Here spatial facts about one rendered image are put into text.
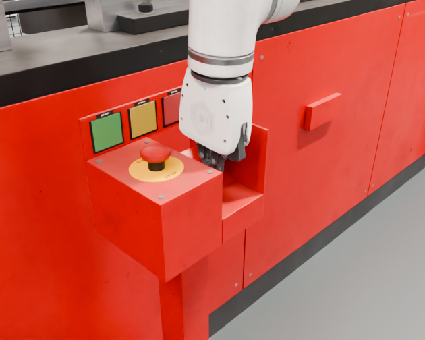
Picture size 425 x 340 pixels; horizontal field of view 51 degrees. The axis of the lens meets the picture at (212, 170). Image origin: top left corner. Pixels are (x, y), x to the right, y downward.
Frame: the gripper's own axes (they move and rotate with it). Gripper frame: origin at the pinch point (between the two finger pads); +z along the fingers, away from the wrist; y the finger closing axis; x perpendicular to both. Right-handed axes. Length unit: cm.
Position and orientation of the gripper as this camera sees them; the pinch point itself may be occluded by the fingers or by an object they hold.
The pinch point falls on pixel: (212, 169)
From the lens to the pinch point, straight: 66.6
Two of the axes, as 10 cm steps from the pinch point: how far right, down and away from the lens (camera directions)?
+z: -0.6, 8.4, 5.4
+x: 6.9, -3.5, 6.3
